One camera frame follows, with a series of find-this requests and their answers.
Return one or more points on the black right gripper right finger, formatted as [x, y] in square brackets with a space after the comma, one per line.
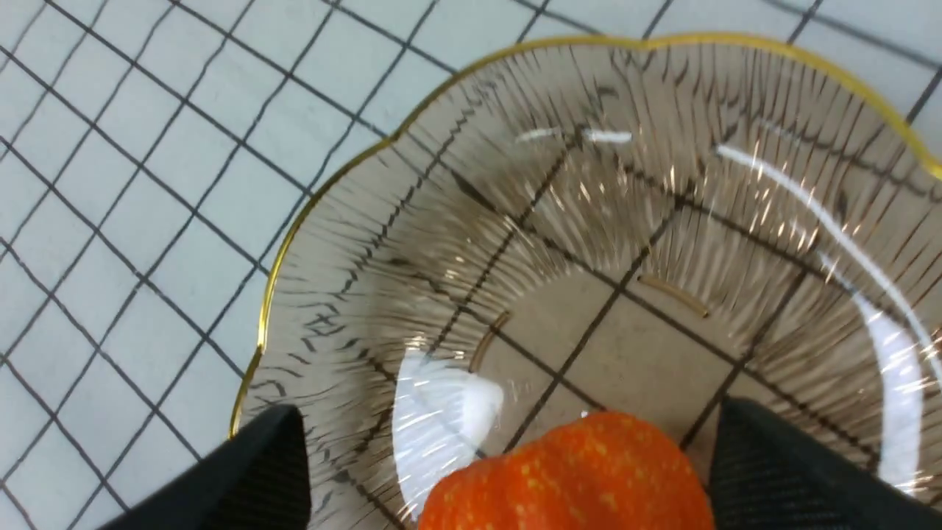
[767, 474]

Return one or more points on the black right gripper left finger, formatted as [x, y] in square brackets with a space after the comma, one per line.
[259, 479]

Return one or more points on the orange toy pumpkin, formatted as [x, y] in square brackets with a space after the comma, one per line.
[608, 470]

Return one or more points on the gold-rimmed ribbed glass bowl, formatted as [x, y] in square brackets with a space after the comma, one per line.
[587, 222]

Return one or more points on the white black-grid tablecloth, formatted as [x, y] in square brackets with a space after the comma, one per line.
[155, 152]

